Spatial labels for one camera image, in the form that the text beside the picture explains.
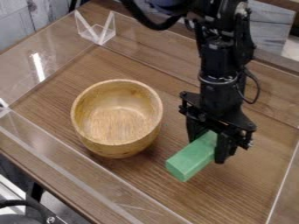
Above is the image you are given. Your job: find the clear acrylic corner bracket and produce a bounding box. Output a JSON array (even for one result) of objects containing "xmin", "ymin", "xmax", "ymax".
[{"xmin": 73, "ymin": 10, "xmax": 116, "ymax": 46}]

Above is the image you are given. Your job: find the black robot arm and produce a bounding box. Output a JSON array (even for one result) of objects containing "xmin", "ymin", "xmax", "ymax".
[{"xmin": 120, "ymin": 0, "xmax": 257, "ymax": 164}]

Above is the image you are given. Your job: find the clear acrylic tray wall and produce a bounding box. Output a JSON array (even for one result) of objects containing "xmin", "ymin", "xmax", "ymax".
[{"xmin": 0, "ymin": 105, "xmax": 192, "ymax": 224}]

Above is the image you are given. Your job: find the green rectangular block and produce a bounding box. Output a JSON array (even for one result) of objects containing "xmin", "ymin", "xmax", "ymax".
[{"xmin": 165, "ymin": 131, "xmax": 217, "ymax": 182}]

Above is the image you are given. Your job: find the black cable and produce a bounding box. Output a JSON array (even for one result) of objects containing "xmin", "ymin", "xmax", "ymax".
[{"xmin": 0, "ymin": 199, "xmax": 47, "ymax": 224}]

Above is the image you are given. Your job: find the brown wooden bowl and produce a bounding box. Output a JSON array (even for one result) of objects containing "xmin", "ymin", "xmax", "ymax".
[{"xmin": 69, "ymin": 79, "xmax": 164, "ymax": 158}]

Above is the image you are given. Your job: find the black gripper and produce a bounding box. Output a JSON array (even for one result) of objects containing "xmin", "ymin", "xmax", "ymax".
[{"xmin": 178, "ymin": 78, "xmax": 257, "ymax": 165}]

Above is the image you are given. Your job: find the black metal table leg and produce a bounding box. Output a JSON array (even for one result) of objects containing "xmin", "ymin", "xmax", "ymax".
[{"xmin": 25, "ymin": 182, "xmax": 60, "ymax": 224}]

